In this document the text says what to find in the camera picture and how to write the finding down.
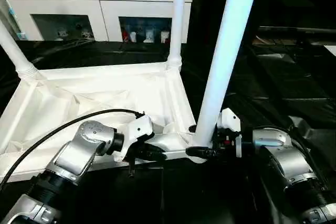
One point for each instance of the white plastic table top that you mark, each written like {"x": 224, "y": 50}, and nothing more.
{"x": 94, "y": 98}

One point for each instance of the white plastic table leg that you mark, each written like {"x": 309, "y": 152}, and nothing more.
{"x": 177, "y": 14}
{"x": 13, "y": 51}
{"x": 226, "y": 51}

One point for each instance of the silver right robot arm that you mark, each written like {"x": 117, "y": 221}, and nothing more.
{"x": 283, "y": 166}

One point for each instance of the black work surface mat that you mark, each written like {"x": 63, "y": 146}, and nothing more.
{"x": 283, "y": 93}

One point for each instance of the white flat side panel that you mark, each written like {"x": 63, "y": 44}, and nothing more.
{"x": 332, "y": 50}

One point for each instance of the grey curtain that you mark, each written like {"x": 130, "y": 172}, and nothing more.
{"x": 5, "y": 9}

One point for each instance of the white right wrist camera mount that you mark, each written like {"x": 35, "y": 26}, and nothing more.
{"x": 230, "y": 121}

